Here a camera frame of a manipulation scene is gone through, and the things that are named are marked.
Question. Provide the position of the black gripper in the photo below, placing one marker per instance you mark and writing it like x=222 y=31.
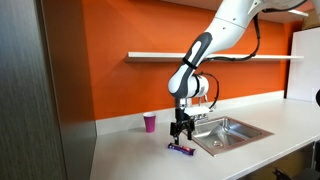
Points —
x=182 y=121

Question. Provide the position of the purple protein bar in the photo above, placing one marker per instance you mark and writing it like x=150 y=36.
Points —
x=181 y=149

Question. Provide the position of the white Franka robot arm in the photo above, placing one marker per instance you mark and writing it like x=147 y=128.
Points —
x=216 y=36

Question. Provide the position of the round metal sink drain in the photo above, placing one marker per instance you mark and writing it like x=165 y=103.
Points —
x=217 y=143

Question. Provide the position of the stainless steel sink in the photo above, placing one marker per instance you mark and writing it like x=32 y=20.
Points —
x=230 y=135

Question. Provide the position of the magenta plastic cup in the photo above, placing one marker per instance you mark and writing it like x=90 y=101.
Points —
x=149 y=122

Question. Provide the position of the dark wood cabinet panel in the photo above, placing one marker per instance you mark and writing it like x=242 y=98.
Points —
x=40 y=93

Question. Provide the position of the brown cardboard box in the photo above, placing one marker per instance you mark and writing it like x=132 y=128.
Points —
x=312 y=20

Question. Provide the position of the white wrist camera block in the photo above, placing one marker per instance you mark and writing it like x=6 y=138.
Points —
x=197 y=110

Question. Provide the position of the long white wall shelf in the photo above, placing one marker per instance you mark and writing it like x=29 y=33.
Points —
x=150 y=57

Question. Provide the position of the high white wall shelf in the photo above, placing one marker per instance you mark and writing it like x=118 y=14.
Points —
x=298 y=12

